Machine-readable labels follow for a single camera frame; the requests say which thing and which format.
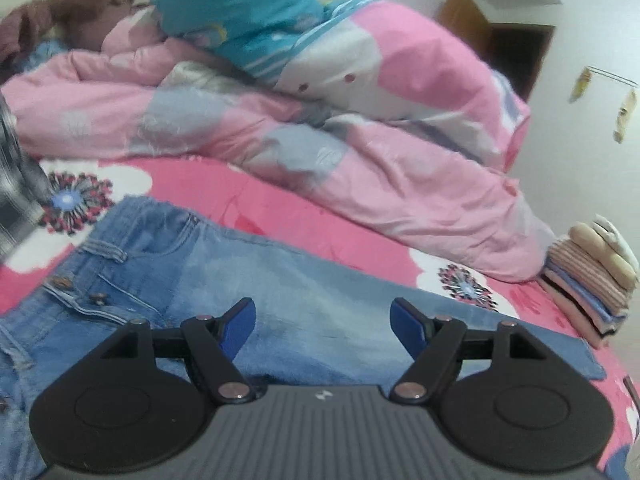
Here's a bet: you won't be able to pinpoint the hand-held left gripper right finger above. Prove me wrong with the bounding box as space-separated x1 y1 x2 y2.
389 296 548 405

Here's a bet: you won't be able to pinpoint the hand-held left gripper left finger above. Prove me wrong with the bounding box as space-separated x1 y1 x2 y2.
100 296 258 405

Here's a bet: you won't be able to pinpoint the blue denim jeans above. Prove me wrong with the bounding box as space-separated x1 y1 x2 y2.
0 195 608 480

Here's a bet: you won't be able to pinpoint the stack of folded clothes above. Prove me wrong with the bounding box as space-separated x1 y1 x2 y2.
540 214 640 351

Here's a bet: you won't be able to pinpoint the pink floral bed sheet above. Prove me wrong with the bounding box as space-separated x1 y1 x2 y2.
0 155 640 480

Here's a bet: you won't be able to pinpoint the pink grey floral duvet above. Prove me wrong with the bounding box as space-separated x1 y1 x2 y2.
0 40 556 283

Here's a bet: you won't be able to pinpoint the white grey cloth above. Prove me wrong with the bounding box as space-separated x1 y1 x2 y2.
160 60 241 96

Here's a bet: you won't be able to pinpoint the black white plaid shirt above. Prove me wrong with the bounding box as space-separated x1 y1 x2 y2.
0 95 53 263

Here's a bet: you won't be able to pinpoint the dark wooden door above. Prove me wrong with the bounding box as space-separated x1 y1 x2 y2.
437 0 556 106

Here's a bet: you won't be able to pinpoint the yellowed paper scrap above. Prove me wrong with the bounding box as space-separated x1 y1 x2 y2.
569 66 595 105
612 87 640 145

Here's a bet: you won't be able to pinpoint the light blue cloth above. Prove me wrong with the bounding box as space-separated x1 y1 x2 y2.
15 40 71 73

